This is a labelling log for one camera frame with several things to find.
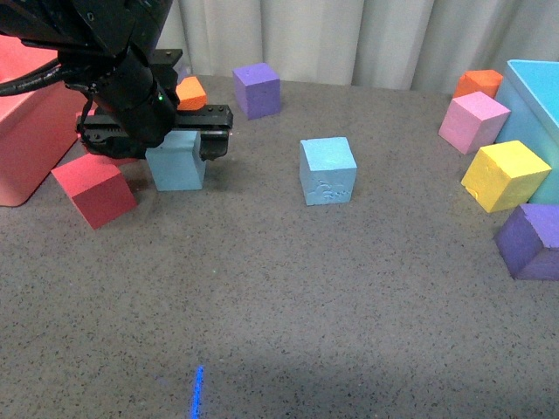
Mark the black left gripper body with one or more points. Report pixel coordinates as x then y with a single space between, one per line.
132 103

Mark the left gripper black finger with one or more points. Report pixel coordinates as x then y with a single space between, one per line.
213 144

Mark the light blue foam cube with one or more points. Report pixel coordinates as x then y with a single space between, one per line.
327 170
176 164

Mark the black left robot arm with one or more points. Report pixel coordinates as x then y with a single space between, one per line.
107 50

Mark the orange foam cube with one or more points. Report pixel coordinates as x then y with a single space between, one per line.
191 94
485 81

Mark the purple foam cube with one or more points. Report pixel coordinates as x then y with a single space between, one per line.
528 242
257 90

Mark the red foam cube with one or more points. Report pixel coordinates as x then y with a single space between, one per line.
96 187

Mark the pink plastic bin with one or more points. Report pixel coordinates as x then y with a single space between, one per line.
37 129

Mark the grey-white curtain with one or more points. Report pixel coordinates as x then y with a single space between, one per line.
406 45

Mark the pink foam cube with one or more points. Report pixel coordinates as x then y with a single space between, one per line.
473 121

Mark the yellow foam cube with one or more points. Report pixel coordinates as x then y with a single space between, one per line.
504 175

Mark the large cyan foam box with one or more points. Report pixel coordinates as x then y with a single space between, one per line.
529 89

